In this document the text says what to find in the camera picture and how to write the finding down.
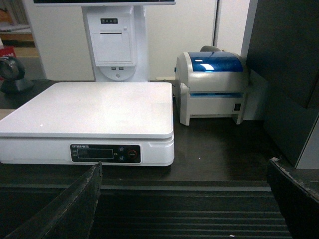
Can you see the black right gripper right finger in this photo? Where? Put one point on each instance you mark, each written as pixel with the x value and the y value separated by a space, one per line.
pixel 297 198

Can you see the dark grey side cabinet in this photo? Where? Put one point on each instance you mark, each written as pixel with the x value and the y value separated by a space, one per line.
pixel 284 50

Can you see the black barcode scanner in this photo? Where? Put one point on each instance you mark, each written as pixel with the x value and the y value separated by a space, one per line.
pixel 13 73

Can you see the red cardboard box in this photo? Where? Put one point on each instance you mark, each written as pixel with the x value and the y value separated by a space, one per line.
pixel 7 51

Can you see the white POS terminal stand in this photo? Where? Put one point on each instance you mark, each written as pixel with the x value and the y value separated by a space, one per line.
pixel 116 32

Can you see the white blue label printer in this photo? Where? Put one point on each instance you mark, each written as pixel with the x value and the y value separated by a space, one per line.
pixel 211 85

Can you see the white electronic checkout scale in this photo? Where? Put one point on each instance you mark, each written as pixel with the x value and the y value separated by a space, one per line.
pixel 82 123

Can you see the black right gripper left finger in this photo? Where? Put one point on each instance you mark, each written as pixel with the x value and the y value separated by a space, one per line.
pixel 70 215

